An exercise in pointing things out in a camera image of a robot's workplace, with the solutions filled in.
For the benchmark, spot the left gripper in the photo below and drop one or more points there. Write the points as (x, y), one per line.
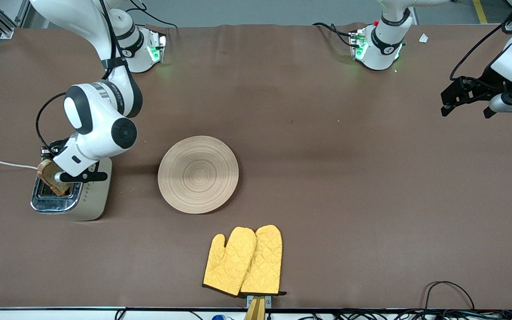
(489, 82)

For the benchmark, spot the white paper scrap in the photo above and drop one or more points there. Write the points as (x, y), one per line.
(423, 38)

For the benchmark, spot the brown table mat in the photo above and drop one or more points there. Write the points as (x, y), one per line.
(371, 222)

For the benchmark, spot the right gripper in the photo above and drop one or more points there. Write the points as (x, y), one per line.
(54, 149)

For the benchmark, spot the brown bread slice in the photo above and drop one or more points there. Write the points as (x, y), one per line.
(62, 189)

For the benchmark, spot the blue and white plug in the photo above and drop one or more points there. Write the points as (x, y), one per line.
(219, 317)

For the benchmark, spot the yellow quilted oven mitt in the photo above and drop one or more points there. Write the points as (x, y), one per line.
(267, 262)
(229, 262)

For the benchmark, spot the small metal bracket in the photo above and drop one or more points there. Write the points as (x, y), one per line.
(268, 302)

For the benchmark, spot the chrome and beige toaster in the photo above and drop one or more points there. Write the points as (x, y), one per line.
(94, 200)

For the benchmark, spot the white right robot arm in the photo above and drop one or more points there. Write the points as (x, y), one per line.
(100, 115)

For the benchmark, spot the round wooden plate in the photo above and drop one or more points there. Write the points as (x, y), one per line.
(198, 175)

